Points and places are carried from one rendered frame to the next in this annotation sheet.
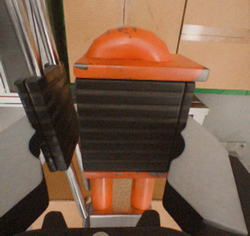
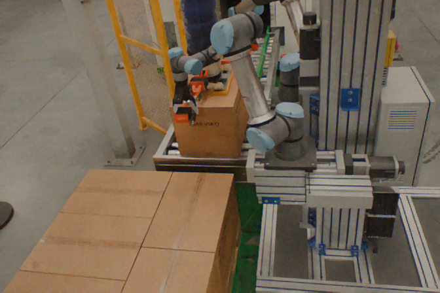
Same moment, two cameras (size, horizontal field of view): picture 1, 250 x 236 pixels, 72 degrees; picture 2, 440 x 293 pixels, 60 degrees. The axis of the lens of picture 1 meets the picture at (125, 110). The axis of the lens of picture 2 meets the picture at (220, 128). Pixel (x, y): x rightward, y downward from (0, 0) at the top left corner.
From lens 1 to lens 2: 1.90 m
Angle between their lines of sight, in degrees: 30
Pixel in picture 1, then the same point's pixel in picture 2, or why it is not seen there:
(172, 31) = (167, 193)
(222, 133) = not seen: hidden behind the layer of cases
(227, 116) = not seen: hidden behind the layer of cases
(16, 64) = (296, 212)
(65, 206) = (219, 105)
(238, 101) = not seen: hidden behind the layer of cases
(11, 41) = (295, 225)
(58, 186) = (222, 112)
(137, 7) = (186, 202)
